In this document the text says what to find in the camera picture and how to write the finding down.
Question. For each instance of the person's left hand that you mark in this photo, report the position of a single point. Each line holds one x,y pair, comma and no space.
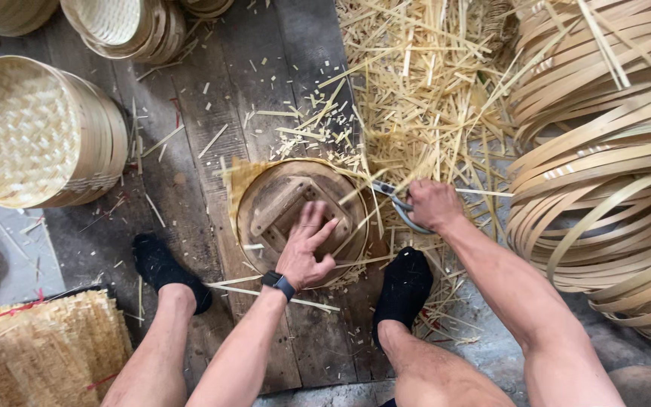
302,260

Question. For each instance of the person's right hand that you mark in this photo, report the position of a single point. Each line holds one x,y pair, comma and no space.
437,204

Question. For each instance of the person's right fingers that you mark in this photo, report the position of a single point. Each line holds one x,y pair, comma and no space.
416,204

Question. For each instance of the grey metal scissors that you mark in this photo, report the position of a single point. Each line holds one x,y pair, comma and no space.
398,204

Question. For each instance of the round wooden mould block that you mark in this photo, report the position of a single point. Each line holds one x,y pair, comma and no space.
280,215

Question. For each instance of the person's right black sock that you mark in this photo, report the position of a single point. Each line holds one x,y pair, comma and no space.
402,288

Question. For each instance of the person's black sock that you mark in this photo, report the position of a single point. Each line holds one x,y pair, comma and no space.
161,268
402,288

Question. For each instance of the pile of bamboo strip offcuts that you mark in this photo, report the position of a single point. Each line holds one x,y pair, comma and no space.
427,102

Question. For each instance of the black smartwatch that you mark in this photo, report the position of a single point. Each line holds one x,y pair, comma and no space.
278,284

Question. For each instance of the person's right leg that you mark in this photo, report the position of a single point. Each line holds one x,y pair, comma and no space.
433,370

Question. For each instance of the person's leg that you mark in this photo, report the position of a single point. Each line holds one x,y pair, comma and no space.
433,370
153,356

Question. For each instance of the woven bamboo mat disc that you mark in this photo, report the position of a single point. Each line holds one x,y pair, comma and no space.
240,178

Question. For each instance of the heap of bamboo strip hoops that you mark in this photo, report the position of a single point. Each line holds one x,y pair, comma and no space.
608,186

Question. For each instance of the woven wicker basket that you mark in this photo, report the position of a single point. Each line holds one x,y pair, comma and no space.
498,22

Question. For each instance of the wooden plank board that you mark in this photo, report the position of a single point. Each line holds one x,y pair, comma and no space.
218,102

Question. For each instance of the person's left black sock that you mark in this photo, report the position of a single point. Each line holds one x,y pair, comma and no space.
161,268

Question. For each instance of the stack of small bamboo rims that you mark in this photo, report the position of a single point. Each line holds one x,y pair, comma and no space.
207,5

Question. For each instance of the brown round stone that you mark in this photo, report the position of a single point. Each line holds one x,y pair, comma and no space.
650,387

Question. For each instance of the person's left leg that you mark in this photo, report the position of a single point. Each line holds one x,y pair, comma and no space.
153,356

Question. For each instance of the stack of bamboo steamer trays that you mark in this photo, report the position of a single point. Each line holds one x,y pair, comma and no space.
122,25

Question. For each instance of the stack of woven bamboo lids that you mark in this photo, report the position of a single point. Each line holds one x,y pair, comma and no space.
31,133

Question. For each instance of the stack of square woven mats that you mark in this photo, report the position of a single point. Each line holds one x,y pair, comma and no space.
43,350

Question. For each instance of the stack of bamboo steamer rims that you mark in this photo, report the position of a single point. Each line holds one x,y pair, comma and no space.
9,14

